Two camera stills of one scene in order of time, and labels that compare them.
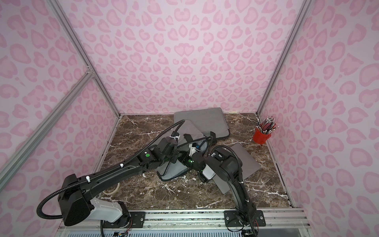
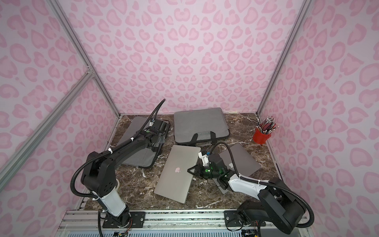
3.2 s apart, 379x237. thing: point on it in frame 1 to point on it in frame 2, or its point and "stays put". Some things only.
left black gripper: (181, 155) to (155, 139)
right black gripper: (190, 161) to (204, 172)
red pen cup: (260, 138) stays put
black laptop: (249, 166) stays put
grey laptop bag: (212, 120) stays put
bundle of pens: (267, 126) stays put
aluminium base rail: (288, 222) stays put
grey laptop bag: (185, 132) to (146, 157)
